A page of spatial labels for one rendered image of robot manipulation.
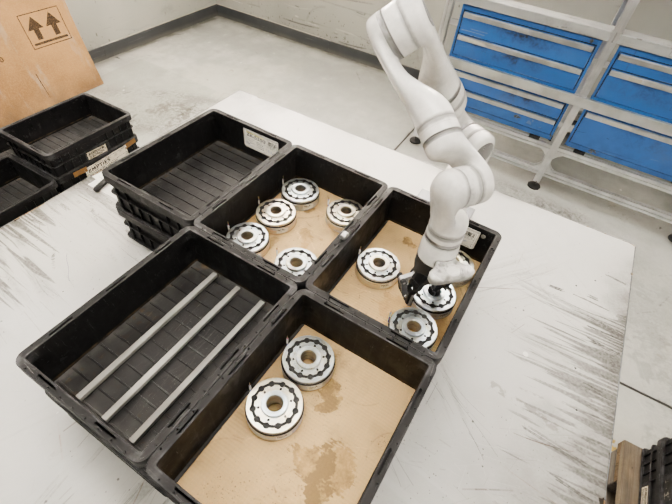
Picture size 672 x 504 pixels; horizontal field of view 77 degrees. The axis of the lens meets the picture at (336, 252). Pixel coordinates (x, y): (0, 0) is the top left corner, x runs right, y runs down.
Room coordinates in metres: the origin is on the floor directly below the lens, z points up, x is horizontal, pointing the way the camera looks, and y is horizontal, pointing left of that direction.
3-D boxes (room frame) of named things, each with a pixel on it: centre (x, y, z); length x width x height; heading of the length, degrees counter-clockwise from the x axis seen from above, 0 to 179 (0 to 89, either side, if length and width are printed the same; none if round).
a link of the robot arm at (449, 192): (0.57, -0.19, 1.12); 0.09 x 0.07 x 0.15; 120
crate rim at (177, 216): (0.89, 0.37, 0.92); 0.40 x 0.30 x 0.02; 153
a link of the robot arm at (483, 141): (0.97, -0.32, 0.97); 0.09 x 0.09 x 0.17; 34
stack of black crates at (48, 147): (1.46, 1.16, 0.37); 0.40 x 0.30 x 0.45; 154
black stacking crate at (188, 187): (0.89, 0.37, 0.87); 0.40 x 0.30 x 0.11; 153
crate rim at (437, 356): (0.62, -0.16, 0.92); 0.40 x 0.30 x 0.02; 153
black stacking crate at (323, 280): (0.62, -0.16, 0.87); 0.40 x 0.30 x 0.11; 153
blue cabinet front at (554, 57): (2.41, -0.84, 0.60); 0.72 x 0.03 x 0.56; 65
